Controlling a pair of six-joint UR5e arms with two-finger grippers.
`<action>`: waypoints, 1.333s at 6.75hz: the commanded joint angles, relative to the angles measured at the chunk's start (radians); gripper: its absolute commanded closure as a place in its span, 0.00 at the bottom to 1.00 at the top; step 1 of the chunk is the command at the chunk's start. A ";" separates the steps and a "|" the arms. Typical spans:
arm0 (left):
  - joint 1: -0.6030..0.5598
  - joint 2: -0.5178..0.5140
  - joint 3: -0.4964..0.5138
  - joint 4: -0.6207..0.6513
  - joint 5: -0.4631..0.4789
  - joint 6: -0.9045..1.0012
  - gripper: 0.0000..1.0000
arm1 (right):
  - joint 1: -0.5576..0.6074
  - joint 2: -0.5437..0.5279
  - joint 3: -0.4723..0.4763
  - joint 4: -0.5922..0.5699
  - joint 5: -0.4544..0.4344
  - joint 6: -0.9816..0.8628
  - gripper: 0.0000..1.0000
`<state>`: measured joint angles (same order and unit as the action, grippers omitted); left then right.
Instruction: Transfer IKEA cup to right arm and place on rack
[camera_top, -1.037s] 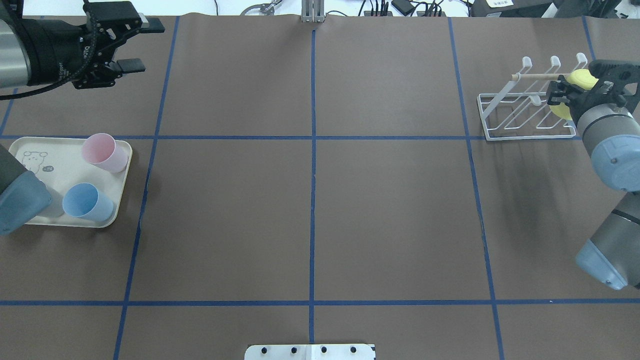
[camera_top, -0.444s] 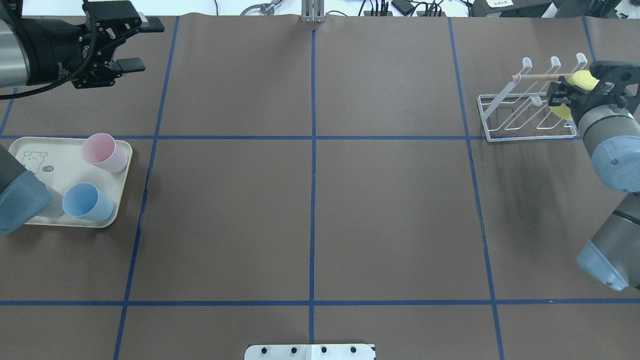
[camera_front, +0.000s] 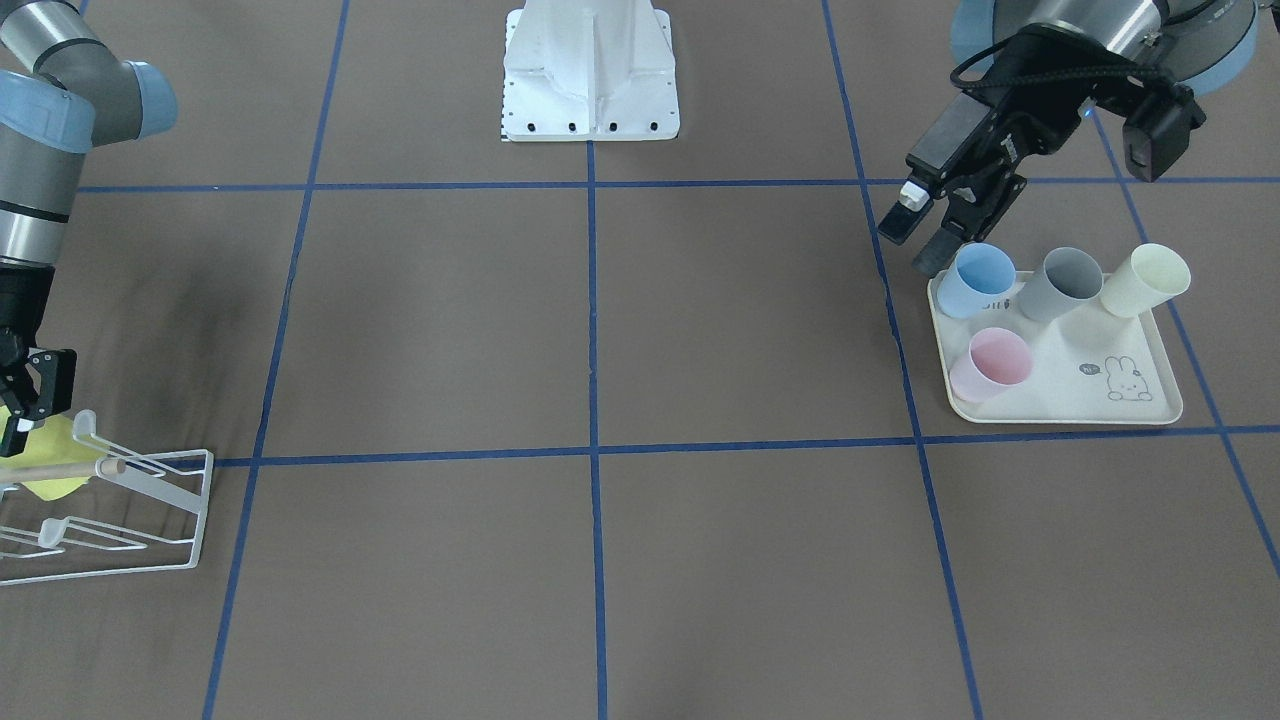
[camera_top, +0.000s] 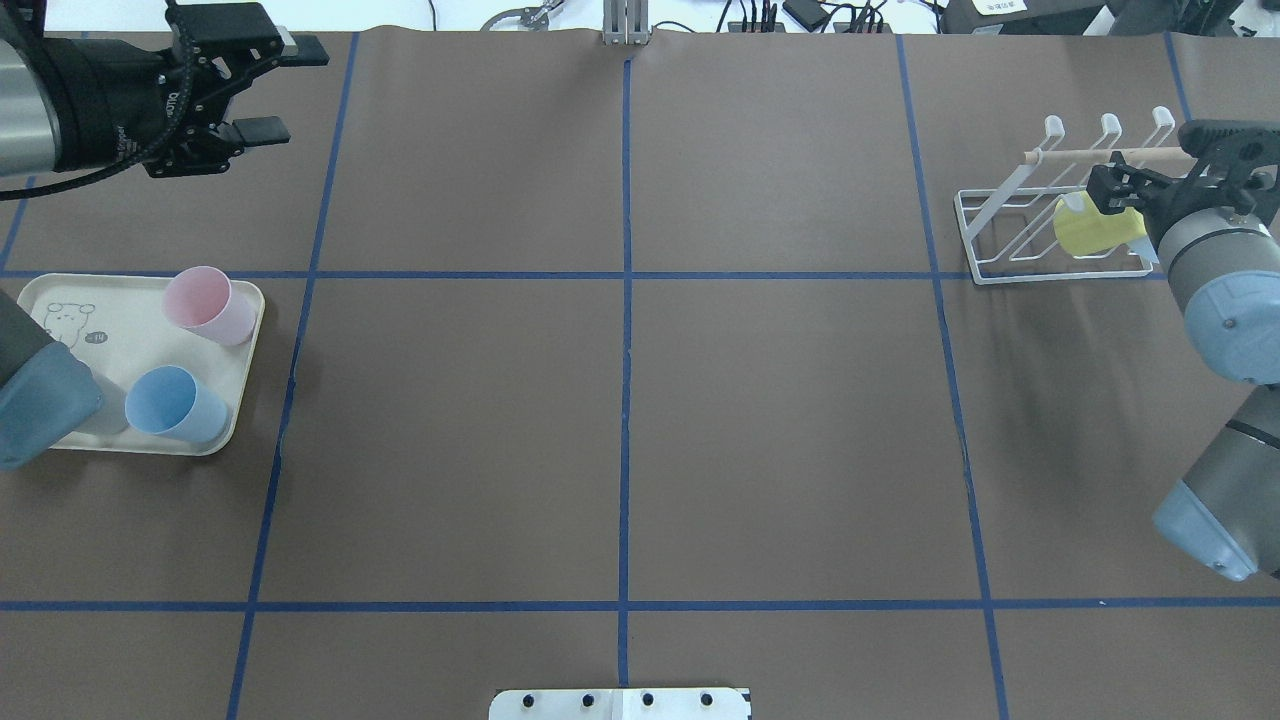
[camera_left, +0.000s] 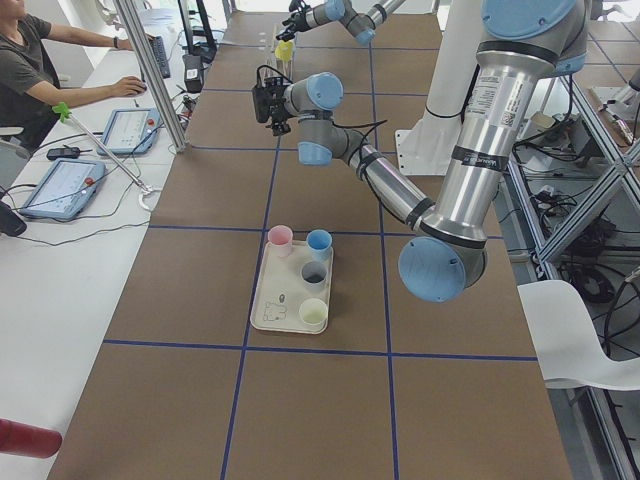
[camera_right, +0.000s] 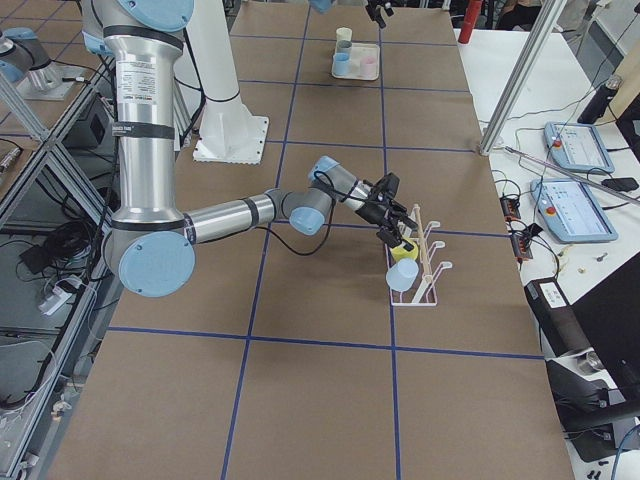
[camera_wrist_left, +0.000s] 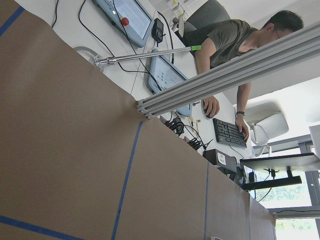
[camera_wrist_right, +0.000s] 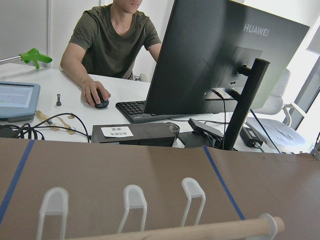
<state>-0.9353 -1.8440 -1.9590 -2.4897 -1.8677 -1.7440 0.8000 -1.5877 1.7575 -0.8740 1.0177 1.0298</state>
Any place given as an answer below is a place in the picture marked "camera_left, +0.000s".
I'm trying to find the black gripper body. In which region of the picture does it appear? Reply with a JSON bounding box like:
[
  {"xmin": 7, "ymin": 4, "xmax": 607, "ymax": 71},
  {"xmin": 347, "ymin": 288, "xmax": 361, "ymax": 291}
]
[
  {"xmin": 276, "ymin": 7, "xmax": 308, "ymax": 41},
  {"xmin": 251, "ymin": 64, "xmax": 293, "ymax": 136}
]

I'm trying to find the yellow cup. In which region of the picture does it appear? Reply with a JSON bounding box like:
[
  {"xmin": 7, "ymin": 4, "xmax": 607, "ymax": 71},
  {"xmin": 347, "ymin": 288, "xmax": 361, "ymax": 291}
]
[{"xmin": 274, "ymin": 40, "xmax": 295, "ymax": 62}]

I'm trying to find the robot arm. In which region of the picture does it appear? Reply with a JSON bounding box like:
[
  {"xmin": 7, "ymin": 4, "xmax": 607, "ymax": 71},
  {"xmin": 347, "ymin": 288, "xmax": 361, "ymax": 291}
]
[
  {"xmin": 252, "ymin": 1, "xmax": 591, "ymax": 302},
  {"xmin": 276, "ymin": 0, "xmax": 405, "ymax": 46}
]

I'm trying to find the pink cup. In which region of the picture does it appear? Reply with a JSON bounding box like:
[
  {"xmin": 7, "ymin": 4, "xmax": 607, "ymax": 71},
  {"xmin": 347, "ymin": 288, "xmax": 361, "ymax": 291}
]
[{"xmin": 267, "ymin": 225, "xmax": 293, "ymax": 258}]

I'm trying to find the blue cup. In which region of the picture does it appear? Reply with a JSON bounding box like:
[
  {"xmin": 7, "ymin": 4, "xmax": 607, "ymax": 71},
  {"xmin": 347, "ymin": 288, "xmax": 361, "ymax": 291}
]
[{"xmin": 306, "ymin": 229, "xmax": 332, "ymax": 261}]

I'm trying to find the grey cup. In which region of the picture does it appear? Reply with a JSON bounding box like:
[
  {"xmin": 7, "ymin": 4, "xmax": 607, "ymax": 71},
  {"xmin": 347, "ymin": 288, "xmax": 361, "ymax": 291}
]
[{"xmin": 300, "ymin": 261, "xmax": 328, "ymax": 292}]

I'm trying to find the cream cup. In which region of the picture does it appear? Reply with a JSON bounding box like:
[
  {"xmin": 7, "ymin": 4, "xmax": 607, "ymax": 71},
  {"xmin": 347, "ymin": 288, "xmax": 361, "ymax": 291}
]
[{"xmin": 298, "ymin": 298, "xmax": 328, "ymax": 332}]

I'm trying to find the teach pendant far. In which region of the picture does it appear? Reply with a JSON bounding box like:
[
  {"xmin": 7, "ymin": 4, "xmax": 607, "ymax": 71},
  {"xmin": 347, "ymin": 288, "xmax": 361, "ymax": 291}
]
[{"xmin": 101, "ymin": 108, "xmax": 161, "ymax": 156}]

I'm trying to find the teach pendant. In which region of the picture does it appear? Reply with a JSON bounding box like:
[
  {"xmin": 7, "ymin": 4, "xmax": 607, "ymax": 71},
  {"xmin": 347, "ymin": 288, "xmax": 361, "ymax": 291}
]
[
  {"xmin": 18, "ymin": 158, "xmax": 106, "ymax": 221},
  {"xmin": 101, "ymin": 108, "xmax": 161, "ymax": 156}
]

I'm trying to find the beige plastic tray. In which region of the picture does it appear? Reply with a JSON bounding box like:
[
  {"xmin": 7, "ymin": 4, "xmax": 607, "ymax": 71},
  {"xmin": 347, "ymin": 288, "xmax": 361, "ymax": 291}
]
[{"xmin": 250, "ymin": 241, "xmax": 333, "ymax": 334}]

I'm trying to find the thin metal rod stand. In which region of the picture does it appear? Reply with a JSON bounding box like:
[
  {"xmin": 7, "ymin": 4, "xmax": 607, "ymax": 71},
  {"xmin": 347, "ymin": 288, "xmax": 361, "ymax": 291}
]
[{"xmin": 52, "ymin": 102, "xmax": 162, "ymax": 212}]

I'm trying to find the teach pendant near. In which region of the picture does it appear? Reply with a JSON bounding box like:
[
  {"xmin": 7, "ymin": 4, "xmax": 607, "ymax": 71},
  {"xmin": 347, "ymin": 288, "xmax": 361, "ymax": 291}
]
[{"xmin": 18, "ymin": 158, "xmax": 106, "ymax": 221}]

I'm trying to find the person in dark shirt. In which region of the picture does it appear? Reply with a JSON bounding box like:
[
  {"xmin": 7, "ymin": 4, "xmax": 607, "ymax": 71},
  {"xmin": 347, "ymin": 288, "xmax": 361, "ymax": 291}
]
[{"xmin": 1, "ymin": 1, "xmax": 146, "ymax": 151}]

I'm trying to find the white plastic chair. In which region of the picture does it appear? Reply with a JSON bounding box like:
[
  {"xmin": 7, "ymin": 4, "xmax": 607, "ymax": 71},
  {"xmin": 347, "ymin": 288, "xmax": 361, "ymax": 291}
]
[{"xmin": 518, "ymin": 280, "xmax": 639, "ymax": 391}]

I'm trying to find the red cylinder bottle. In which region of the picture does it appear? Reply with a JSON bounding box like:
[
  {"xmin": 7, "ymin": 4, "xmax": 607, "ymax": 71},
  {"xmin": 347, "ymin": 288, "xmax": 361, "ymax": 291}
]
[{"xmin": 1, "ymin": 419, "xmax": 63, "ymax": 459}]

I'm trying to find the white wire cup rack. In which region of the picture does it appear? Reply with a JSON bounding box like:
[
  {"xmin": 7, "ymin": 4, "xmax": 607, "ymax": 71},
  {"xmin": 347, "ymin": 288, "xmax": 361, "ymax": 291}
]
[{"xmin": 266, "ymin": 25, "xmax": 295, "ymax": 78}]

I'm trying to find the aluminium frame post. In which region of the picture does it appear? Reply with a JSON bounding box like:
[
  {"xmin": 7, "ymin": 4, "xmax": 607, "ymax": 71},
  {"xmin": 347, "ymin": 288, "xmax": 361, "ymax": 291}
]
[{"xmin": 114, "ymin": 0, "xmax": 187, "ymax": 153}]

